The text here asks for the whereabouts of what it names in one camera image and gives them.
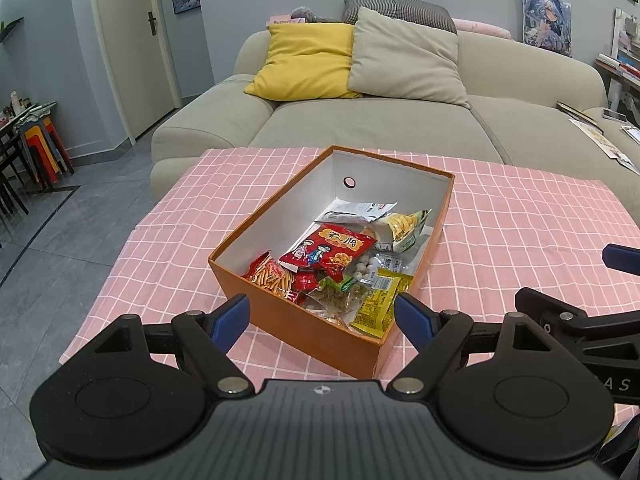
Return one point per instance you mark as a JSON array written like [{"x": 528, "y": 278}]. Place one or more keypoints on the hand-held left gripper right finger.
[{"x": 415, "y": 322}]

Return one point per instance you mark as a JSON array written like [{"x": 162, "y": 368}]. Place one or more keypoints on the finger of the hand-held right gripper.
[
  {"x": 625, "y": 259},
  {"x": 550, "y": 317}
]

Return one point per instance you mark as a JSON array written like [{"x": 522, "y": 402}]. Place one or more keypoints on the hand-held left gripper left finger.
[{"x": 230, "y": 322}]

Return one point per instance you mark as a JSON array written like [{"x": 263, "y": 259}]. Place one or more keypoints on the yellow snack packet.
[{"x": 380, "y": 305}]

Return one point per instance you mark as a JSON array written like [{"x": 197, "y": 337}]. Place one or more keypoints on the orange stick snack packet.
[{"x": 270, "y": 277}]

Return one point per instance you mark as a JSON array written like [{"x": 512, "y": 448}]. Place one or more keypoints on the clear snack packet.
[{"x": 365, "y": 266}]

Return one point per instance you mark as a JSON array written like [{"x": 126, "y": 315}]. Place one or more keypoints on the green label nut packet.
[{"x": 340, "y": 295}]

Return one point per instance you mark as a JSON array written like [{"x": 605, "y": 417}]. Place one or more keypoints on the orange cardboard box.
[{"x": 320, "y": 345}]

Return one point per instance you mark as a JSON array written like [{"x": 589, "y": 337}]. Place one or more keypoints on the pale yellow bread packet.
[{"x": 405, "y": 227}]

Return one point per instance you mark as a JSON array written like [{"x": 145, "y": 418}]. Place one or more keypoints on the large red snack bag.
[{"x": 330, "y": 250}]

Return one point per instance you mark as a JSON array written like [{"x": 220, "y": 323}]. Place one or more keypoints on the white grey snack packet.
[{"x": 355, "y": 212}]

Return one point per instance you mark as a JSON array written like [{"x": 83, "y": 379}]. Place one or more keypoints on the white papers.
[{"x": 631, "y": 142}]

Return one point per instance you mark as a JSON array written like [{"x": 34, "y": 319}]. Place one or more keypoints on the pink checked tablecloth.
[{"x": 500, "y": 210}]

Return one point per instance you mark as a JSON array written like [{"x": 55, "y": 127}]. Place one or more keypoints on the open magazine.
[{"x": 597, "y": 137}]

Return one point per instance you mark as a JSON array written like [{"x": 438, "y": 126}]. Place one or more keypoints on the smartphone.
[{"x": 616, "y": 114}]

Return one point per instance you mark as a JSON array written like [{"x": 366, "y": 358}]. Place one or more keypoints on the dark book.
[{"x": 577, "y": 111}]

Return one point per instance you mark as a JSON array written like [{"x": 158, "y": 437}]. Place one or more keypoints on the white desk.
[{"x": 620, "y": 92}]

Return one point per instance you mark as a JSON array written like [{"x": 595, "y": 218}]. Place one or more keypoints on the stack of books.
[{"x": 617, "y": 66}]

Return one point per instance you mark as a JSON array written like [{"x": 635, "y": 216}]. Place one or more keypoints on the beige sofa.
[{"x": 375, "y": 130}]

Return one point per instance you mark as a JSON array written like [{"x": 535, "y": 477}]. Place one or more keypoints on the standing white folder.
[{"x": 625, "y": 32}]

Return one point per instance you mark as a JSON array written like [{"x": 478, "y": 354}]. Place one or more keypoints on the stack of coloured stools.
[{"x": 45, "y": 150}]

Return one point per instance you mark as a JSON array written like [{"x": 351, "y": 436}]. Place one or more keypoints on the black chair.
[{"x": 12, "y": 175}]

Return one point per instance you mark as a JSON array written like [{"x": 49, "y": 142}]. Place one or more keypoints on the beige cushion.
[{"x": 405, "y": 57}]

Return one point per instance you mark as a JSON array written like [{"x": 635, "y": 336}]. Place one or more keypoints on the yellow cushion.
[{"x": 305, "y": 60}]

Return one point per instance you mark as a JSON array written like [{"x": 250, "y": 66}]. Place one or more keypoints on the pink blanket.
[{"x": 480, "y": 27}]

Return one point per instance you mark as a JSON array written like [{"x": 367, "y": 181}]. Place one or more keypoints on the white door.
[{"x": 132, "y": 50}]

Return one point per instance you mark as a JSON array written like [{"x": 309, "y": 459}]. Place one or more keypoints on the pink box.
[{"x": 282, "y": 21}]

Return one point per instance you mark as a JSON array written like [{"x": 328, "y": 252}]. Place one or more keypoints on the grey checked cushion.
[{"x": 400, "y": 7}]

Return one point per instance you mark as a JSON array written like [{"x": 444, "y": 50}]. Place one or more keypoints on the grey plush toy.
[{"x": 310, "y": 14}]

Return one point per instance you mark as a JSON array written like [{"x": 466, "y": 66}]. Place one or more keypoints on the dark wall shelf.
[{"x": 10, "y": 27}]

